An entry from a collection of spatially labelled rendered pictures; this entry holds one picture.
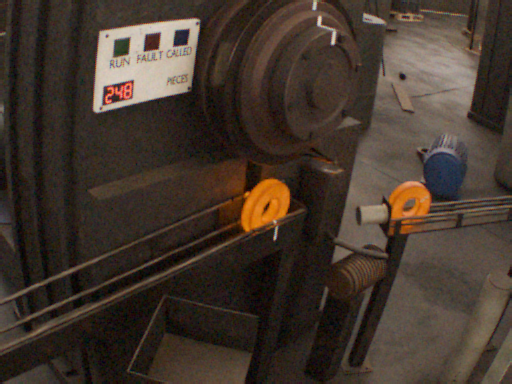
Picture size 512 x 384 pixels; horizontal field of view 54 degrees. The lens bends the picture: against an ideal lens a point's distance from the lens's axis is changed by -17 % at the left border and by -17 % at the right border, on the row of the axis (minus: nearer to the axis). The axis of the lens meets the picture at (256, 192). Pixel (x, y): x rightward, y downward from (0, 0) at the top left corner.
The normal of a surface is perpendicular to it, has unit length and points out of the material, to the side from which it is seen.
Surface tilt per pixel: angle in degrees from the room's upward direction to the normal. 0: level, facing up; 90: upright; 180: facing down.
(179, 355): 5
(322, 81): 90
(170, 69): 90
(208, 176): 90
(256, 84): 89
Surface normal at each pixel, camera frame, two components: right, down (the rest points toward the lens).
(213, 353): 0.11, -0.84
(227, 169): 0.70, 0.41
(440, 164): -0.42, 0.37
